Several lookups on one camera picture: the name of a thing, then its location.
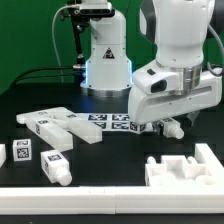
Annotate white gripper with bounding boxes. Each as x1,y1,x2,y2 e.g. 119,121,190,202
128,71,222,127

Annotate white chair seat part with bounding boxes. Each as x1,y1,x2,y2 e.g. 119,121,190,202
145,155,216,186

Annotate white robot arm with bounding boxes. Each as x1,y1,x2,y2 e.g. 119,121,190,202
81,0,224,124

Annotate white chair back part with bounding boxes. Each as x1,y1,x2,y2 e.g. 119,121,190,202
16,107,102,144

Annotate white tagged cube on sheet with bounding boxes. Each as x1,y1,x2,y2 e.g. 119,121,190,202
129,122,146,134

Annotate printed marker sheet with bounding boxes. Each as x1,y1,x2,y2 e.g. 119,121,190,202
77,113,154,132

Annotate small white tagged cube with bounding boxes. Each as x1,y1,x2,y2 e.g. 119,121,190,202
13,139,32,162

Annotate white block left edge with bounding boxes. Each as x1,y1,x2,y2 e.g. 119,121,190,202
0,144,6,168

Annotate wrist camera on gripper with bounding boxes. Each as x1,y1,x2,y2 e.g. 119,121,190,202
133,61,180,95

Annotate white frame wall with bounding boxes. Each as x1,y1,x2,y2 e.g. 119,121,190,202
0,143,224,215

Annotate grey camera cable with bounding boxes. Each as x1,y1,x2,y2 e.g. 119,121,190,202
51,3,81,84

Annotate black cables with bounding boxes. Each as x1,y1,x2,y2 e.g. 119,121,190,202
10,65,84,87

